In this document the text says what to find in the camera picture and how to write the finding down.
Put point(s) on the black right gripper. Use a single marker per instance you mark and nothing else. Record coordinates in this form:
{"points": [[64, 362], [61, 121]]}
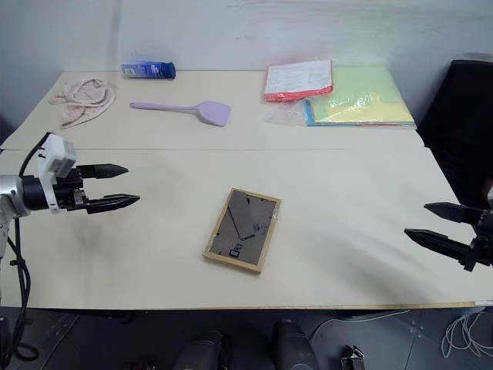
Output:
{"points": [[481, 246]]}

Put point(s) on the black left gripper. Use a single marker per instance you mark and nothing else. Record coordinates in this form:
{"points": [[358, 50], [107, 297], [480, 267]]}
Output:
{"points": [[70, 191]]}

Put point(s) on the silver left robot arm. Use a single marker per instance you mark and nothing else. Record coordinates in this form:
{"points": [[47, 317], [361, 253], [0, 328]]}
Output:
{"points": [[13, 194]]}

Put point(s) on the pink crumpled cloth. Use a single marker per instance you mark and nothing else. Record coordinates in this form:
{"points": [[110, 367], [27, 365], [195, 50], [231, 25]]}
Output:
{"points": [[85, 101]]}

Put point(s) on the black office chair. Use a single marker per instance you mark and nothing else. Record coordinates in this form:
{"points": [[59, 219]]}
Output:
{"points": [[460, 127]]}

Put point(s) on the lilac silicone spatula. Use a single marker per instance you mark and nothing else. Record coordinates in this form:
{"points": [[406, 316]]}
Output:
{"points": [[192, 109]]}

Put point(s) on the blue cylindrical can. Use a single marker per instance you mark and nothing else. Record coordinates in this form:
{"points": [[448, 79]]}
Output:
{"points": [[148, 70]]}

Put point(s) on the coloured paper pack in plastic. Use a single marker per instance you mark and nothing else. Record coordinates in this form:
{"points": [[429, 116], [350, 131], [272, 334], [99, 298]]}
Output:
{"points": [[354, 101]]}

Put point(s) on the dark rounded robot foot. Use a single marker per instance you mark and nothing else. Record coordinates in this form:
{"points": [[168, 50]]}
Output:
{"points": [[202, 352], [293, 345]]}

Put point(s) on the red paper pack in plastic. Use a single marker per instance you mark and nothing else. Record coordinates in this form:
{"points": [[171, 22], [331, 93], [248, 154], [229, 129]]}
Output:
{"points": [[298, 80]]}

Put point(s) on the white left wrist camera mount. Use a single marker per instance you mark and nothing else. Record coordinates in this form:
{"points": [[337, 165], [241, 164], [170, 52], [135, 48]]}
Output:
{"points": [[54, 159]]}

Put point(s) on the wooden picture frame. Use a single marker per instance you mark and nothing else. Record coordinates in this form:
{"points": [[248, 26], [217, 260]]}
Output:
{"points": [[242, 230]]}

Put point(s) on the small metal floor bracket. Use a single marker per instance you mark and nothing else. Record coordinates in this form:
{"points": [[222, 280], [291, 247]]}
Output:
{"points": [[353, 360]]}

